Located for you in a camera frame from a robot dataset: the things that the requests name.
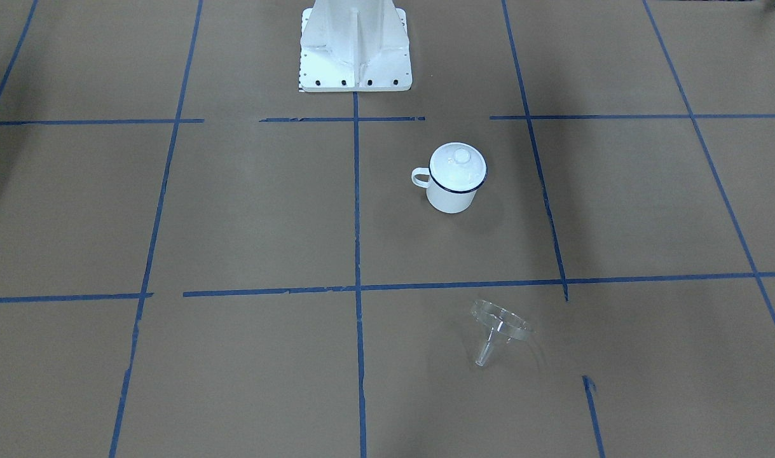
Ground white cup lid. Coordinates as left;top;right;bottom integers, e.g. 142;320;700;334
429;142;487;194

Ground clear plastic funnel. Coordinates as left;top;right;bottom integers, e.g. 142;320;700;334
470;300;535;368

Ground white enamel cup blue rim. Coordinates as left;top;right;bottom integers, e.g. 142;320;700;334
411;142;488;214

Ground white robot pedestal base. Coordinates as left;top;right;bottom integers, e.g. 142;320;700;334
298;1;413;93

